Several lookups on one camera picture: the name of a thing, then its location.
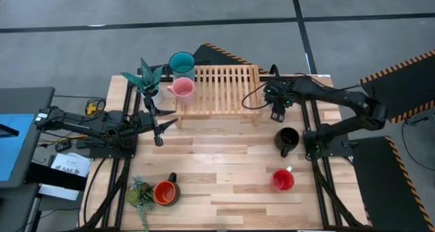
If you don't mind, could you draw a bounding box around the white printed paper sheet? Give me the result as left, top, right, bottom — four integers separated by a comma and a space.
50, 152, 92, 178

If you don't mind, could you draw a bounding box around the small succulent plant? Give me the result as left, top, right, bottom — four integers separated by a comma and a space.
126, 176, 156, 232

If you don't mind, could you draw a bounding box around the red mug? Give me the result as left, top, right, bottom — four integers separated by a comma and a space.
271, 166, 296, 192

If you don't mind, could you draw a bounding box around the grey side desk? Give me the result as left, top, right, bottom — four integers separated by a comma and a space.
0, 86, 56, 189

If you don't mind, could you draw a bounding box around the wooden slatted rack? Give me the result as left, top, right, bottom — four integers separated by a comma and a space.
162, 64, 264, 129

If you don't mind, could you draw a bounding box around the round black mug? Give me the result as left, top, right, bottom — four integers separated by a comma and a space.
273, 127, 300, 158

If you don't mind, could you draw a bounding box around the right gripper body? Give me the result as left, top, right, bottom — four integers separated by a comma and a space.
264, 80, 295, 123

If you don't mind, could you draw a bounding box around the black hazard striped mat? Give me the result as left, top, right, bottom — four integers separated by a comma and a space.
359, 50, 435, 124
193, 42, 269, 75
351, 135, 435, 232

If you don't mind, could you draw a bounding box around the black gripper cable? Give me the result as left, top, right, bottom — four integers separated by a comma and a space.
241, 81, 273, 111

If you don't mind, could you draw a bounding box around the black mug orange inside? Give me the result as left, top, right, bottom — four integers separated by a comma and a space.
153, 172, 181, 207

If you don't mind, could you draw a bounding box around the potted snake plant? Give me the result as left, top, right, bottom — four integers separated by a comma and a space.
120, 57, 164, 105

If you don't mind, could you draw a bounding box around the pink mug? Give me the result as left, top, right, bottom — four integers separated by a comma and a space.
166, 77, 196, 105

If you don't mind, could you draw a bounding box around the teal mug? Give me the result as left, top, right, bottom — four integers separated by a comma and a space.
169, 51, 196, 82

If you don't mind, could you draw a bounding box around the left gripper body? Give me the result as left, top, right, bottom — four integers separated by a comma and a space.
137, 95, 164, 148

